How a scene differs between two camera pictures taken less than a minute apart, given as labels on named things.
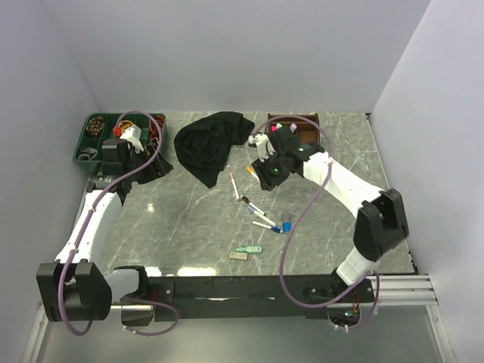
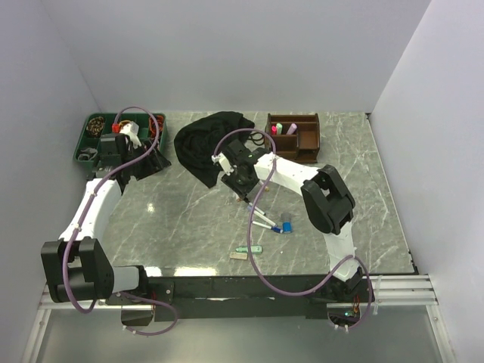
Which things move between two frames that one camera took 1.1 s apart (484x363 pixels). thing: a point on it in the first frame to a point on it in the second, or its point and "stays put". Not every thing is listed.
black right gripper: [268, 181] to [240, 190]
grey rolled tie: [85, 156] stays put
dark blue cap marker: [266, 226] stays put
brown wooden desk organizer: [308, 131] stays put
